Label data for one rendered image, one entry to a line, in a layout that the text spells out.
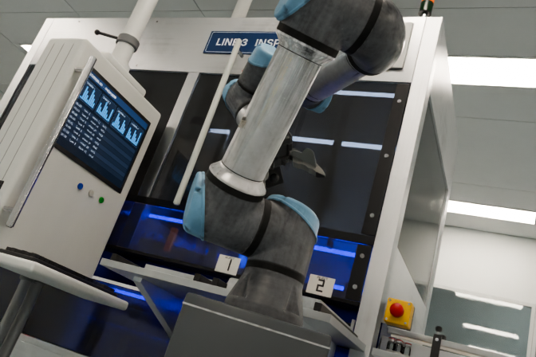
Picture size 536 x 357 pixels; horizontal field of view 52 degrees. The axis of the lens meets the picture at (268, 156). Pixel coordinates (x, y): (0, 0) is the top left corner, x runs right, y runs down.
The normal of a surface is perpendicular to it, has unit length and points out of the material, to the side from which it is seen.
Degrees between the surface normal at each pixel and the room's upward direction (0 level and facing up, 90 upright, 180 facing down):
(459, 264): 90
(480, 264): 90
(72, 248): 90
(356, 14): 120
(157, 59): 90
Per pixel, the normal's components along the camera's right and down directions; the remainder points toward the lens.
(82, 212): 0.89, 0.11
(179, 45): -0.35, -0.46
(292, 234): 0.36, -0.26
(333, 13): 0.15, 0.36
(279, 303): 0.38, -0.54
